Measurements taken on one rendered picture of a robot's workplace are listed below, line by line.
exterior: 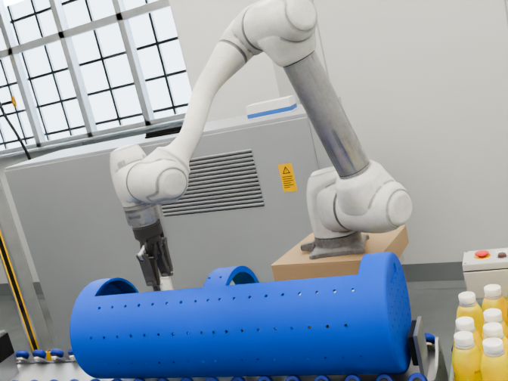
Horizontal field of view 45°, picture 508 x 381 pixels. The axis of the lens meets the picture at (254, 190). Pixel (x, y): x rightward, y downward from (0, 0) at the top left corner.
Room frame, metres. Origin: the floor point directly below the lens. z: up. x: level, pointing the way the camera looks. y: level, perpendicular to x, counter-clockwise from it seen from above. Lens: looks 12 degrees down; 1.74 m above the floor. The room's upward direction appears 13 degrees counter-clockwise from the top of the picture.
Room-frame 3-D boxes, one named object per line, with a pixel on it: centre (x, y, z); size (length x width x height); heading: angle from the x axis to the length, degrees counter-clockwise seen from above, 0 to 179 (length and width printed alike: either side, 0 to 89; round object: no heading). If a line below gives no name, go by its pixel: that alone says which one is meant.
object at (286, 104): (3.25, -0.19, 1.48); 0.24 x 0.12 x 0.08; 68
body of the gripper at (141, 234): (1.61, 0.30, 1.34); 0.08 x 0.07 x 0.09; 157
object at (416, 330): (1.35, -0.30, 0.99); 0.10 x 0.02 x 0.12; 156
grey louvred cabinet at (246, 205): (3.67, 0.49, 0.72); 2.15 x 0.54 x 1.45; 60
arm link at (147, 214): (1.61, 0.30, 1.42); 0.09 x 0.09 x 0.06
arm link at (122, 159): (1.60, 0.30, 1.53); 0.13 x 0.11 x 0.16; 32
